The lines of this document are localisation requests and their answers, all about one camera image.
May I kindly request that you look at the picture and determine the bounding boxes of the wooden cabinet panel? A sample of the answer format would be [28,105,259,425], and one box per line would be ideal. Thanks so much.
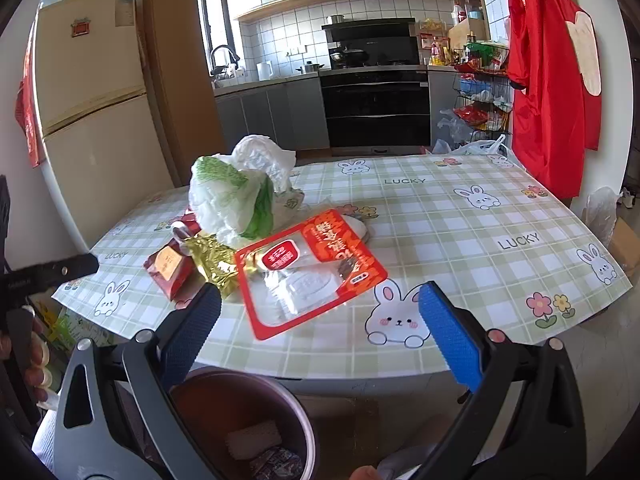
[142,0,231,186]

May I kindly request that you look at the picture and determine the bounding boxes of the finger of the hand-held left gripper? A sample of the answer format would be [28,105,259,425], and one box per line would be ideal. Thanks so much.
[5,253,100,295]

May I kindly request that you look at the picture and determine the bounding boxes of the clear plastic bag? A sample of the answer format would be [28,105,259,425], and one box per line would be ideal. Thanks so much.
[585,186,618,248]

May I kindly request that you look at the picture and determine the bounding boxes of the person's left hand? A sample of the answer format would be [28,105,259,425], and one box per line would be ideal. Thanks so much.
[22,317,53,406]

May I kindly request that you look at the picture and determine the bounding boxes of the dark red snack packet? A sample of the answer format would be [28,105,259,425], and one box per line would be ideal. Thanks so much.
[143,238,193,302]

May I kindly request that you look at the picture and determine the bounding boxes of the gold foil wrapper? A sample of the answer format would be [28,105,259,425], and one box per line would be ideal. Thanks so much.
[182,234,241,301]

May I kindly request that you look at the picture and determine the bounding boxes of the row of condiment bottles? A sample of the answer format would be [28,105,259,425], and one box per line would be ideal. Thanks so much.
[417,17,468,67]

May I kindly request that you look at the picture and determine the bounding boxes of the black range hood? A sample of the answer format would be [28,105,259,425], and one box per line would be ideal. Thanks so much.
[321,18,418,68]

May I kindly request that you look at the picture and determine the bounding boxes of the cream two-door fridge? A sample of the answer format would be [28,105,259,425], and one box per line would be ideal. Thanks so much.
[31,0,176,256]

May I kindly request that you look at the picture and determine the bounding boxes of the black wire storage rack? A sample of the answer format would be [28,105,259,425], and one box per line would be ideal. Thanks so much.
[452,42,513,148]

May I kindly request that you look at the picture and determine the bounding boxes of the red apron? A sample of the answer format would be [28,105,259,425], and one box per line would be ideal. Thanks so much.
[500,0,603,200]

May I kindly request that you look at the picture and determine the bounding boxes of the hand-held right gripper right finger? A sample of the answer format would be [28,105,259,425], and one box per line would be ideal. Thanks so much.
[419,281,587,480]

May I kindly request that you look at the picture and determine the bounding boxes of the kitchen window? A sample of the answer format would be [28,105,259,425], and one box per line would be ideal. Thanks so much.
[195,0,222,77]

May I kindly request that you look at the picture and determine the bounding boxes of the black built-in oven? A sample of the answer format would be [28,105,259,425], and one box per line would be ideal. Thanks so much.
[318,67,432,156]

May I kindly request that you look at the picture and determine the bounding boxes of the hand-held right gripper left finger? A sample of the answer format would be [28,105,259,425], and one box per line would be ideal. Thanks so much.
[52,284,223,480]

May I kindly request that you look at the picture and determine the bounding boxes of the white shopping bag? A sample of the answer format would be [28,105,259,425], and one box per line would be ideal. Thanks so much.
[432,134,508,157]

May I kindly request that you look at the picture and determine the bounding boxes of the white and green plastic bag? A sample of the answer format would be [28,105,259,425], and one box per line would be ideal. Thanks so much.
[187,155,276,250]

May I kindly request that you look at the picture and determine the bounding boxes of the crumpled white plastic bag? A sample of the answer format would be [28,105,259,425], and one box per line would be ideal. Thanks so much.
[231,134,297,193]

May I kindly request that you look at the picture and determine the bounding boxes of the red and clear food packet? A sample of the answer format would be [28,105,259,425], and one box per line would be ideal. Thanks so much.
[234,208,389,342]

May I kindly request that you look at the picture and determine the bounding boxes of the white foam net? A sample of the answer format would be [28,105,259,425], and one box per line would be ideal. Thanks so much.
[224,420,282,461]

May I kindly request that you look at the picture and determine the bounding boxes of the brown cardboard box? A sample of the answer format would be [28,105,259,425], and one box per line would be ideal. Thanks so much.
[607,217,640,281]

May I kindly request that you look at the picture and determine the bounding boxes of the bottles on wall shelf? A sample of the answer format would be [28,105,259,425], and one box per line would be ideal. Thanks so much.
[451,0,486,23]

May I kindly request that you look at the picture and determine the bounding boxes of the grey lower kitchen cabinets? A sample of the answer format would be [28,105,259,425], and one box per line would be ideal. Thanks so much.
[215,80,331,153]

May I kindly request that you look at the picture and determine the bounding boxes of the paper sheet on fridge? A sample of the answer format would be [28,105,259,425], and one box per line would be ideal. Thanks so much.
[114,0,138,28]

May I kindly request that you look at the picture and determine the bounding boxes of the red hanging cloth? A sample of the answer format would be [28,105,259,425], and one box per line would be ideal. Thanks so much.
[14,77,43,168]

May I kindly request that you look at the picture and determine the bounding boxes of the black kitchen faucet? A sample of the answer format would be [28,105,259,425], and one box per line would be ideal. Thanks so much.
[210,45,241,75]

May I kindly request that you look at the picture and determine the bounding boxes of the black wok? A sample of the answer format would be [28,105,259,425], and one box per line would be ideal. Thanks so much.
[330,47,368,67]

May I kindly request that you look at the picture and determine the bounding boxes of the colourful cardboard box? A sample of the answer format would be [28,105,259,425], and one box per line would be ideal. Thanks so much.
[30,300,108,361]

